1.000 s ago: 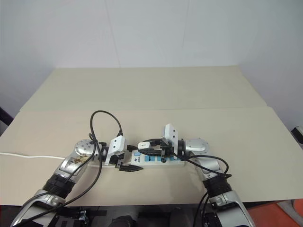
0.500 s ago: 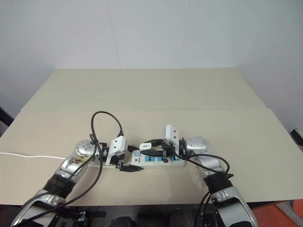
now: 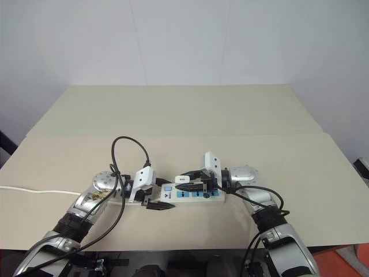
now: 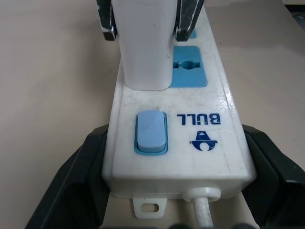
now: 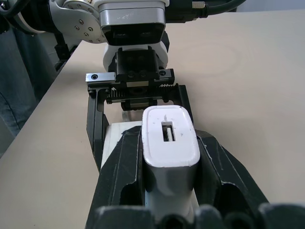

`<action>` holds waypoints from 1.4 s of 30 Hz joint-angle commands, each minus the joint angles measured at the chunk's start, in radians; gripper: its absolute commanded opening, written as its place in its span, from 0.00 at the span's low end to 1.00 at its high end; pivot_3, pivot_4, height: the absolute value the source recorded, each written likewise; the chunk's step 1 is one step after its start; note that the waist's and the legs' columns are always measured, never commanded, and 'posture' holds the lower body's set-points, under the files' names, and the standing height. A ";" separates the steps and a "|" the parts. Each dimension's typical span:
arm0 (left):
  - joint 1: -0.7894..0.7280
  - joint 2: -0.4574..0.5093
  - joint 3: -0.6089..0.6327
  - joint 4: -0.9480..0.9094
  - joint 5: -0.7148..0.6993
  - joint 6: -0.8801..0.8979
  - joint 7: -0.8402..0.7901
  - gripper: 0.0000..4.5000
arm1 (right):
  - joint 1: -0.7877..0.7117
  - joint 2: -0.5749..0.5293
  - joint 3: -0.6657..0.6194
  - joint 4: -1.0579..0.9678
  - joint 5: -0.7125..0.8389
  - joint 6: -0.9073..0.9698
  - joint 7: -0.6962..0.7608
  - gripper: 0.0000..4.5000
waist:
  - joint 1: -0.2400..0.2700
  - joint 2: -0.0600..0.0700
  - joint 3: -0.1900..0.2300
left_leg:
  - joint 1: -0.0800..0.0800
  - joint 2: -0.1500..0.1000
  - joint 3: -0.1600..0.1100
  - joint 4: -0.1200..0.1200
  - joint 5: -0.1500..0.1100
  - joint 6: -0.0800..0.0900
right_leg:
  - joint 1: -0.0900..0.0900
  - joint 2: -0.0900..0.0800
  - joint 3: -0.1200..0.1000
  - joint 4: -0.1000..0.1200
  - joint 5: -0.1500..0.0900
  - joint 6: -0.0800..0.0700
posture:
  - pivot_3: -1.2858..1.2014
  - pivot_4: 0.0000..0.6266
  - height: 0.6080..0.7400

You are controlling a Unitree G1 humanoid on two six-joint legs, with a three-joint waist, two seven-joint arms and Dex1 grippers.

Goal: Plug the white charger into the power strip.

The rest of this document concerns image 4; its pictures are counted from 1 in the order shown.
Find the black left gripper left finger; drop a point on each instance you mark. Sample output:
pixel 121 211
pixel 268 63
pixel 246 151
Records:
pixel 71 190

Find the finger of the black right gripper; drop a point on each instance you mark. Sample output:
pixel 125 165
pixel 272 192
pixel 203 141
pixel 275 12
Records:
pixel 187 21
pixel 107 21

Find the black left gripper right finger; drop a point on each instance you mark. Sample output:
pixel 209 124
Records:
pixel 278 188

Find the white charger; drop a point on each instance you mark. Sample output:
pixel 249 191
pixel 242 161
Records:
pixel 143 47

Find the white power strip blue sockets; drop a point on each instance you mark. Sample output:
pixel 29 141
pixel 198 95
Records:
pixel 202 102

